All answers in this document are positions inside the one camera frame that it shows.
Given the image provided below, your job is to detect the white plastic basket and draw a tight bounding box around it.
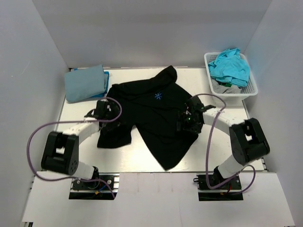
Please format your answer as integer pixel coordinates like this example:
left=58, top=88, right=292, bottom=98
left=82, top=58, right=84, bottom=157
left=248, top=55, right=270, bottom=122
left=204, top=48, right=258, bottom=105

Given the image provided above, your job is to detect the grey garment in basket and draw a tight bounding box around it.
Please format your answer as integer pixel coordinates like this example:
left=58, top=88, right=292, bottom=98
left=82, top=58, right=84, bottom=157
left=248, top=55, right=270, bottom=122
left=211, top=79, right=241, bottom=94

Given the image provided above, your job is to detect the turquoise t-shirt in basket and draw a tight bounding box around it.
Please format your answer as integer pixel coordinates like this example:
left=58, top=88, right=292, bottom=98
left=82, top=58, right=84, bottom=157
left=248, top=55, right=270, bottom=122
left=208, top=48, right=250, bottom=87

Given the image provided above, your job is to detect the green garment in basket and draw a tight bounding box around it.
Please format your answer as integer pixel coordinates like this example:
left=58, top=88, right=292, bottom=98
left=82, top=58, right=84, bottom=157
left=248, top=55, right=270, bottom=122
left=218, top=81, right=232, bottom=87

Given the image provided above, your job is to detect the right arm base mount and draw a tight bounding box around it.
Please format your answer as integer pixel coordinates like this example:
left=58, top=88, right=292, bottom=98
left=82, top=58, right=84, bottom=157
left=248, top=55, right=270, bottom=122
left=193, top=167, right=243, bottom=201

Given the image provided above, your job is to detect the black t-shirt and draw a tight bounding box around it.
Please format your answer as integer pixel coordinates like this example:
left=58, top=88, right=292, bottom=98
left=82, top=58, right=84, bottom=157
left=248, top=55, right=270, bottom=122
left=97, top=66, right=198, bottom=170

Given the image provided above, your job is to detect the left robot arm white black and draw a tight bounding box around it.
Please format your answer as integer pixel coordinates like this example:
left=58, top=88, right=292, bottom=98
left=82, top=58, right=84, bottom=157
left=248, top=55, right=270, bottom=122
left=41, top=97, right=122, bottom=189

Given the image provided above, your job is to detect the folded bright blue t-shirt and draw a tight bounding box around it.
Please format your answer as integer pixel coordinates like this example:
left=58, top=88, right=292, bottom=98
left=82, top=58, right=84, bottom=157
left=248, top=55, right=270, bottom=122
left=72, top=65, right=109, bottom=101

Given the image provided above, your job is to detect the folded light blue t-shirt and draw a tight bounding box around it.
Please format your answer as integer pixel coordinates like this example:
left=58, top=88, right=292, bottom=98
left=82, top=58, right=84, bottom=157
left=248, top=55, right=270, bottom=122
left=64, top=65, right=107, bottom=103

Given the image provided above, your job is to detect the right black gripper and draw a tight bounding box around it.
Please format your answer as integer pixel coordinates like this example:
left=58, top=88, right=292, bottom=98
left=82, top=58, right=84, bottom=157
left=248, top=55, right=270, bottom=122
left=176, top=111, right=203, bottom=135

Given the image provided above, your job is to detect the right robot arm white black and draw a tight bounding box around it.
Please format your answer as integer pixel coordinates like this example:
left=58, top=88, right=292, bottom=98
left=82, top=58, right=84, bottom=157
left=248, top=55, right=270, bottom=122
left=177, top=95, right=270, bottom=189

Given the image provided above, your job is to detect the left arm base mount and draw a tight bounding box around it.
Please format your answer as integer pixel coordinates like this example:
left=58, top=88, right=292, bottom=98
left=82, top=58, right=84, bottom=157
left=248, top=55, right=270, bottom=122
left=69, top=173, right=120, bottom=201

